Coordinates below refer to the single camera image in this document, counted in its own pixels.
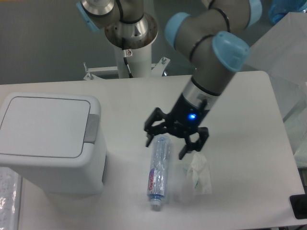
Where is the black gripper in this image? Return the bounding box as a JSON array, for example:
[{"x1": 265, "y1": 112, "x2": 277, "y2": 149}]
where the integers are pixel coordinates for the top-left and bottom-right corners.
[{"x1": 144, "y1": 94, "x2": 209, "y2": 160}]

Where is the white push-lid trash can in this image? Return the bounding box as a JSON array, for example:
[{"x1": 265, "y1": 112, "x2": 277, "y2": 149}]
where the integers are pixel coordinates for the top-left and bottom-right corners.
[{"x1": 0, "y1": 92, "x2": 106, "y2": 195}]

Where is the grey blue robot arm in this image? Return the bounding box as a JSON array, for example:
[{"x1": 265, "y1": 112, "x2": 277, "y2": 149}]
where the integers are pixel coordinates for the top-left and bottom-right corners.
[{"x1": 76, "y1": 0, "x2": 262, "y2": 159}]

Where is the crushed clear plastic bottle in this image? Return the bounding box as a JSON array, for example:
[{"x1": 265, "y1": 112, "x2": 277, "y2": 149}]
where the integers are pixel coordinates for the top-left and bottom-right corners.
[{"x1": 147, "y1": 135, "x2": 171, "y2": 211}]

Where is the crumpled white tissue paper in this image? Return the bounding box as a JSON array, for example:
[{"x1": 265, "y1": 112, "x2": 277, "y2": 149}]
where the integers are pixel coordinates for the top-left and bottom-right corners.
[{"x1": 180, "y1": 152, "x2": 212, "y2": 201}]

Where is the black device at edge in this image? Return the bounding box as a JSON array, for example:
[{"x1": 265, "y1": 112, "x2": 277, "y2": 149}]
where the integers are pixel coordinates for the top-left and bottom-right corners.
[{"x1": 289, "y1": 194, "x2": 307, "y2": 219}]

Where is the clear plastic sheet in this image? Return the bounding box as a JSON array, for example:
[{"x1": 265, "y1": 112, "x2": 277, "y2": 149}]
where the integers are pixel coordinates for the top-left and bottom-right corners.
[{"x1": 0, "y1": 167, "x2": 22, "y2": 230}]

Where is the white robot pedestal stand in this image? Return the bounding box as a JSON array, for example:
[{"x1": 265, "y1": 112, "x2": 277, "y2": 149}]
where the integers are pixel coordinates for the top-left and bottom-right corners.
[{"x1": 83, "y1": 43, "x2": 170, "y2": 81}]

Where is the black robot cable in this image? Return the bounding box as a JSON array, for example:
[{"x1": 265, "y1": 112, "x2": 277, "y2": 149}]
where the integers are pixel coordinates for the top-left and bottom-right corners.
[{"x1": 121, "y1": 37, "x2": 134, "y2": 79}]

